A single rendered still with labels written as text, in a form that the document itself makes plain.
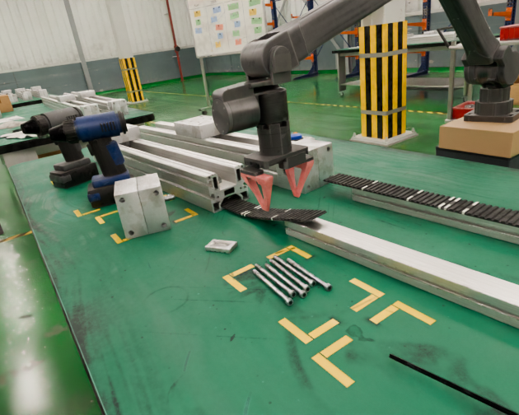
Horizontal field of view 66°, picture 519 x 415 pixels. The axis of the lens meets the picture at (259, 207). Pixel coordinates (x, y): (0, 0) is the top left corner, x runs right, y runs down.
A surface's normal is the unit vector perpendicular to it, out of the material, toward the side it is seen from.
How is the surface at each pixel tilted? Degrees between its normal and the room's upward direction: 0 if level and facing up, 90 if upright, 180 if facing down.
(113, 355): 0
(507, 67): 90
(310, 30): 84
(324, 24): 86
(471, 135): 90
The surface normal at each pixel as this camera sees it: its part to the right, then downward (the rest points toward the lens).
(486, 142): -0.82, 0.32
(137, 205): 0.31, 0.33
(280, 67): 0.55, 0.26
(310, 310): -0.13, -0.91
